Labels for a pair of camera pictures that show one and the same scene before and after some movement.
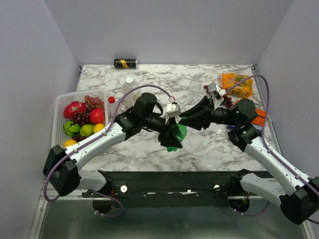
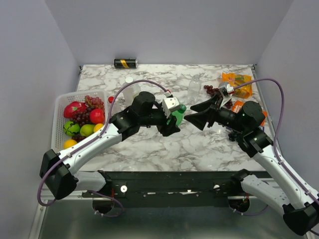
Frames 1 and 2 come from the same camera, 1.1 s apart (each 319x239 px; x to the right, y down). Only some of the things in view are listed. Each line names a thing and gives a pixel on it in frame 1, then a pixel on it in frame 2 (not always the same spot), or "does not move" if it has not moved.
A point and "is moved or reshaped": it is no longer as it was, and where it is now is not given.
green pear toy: [87, 130] does not move
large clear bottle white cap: [130, 99] does not move
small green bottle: [180, 130] is moved or reshaped
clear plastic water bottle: [194, 86] does not move
